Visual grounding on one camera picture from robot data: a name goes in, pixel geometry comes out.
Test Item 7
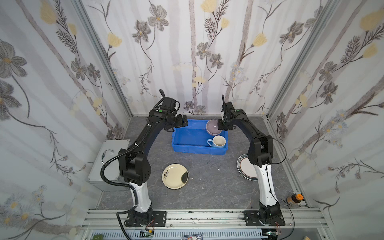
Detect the lilac ceramic bowl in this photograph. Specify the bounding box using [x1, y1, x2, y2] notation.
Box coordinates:
[206, 120, 222, 136]

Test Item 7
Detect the cream ceramic mug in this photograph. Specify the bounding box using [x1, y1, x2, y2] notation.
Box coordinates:
[207, 136, 227, 148]

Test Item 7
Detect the blue plastic bin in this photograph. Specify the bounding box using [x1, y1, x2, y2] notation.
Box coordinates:
[172, 119, 229, 155]

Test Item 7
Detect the green rimmed white plate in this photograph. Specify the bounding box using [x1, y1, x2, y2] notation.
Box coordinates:
[237, 154, 258, 181]

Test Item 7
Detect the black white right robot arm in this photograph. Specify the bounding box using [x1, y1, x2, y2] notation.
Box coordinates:
[218, 109, 282, 226]

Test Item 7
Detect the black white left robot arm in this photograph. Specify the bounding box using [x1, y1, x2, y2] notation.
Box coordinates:
[119, 108, 188, 225]

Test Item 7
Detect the yellow floral plate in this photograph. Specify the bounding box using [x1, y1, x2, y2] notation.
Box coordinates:
[162, 164, 189, 190]

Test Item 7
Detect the grey metal case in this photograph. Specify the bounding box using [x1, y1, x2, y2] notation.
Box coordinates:
[87, 140, 130, 192]

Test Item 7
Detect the orange capped brown bottle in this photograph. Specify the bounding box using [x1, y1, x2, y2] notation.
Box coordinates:
[287, 194, 304, 206]

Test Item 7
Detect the black thin right cable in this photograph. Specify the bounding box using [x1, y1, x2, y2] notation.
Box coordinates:
[263, 137, 296, 240]

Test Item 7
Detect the black corrugated cable conduit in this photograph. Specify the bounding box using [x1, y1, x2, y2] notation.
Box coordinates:
[99, 145, 139, 240]

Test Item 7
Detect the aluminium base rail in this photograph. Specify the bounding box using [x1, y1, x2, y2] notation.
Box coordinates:
[75, 209, 335, 240]

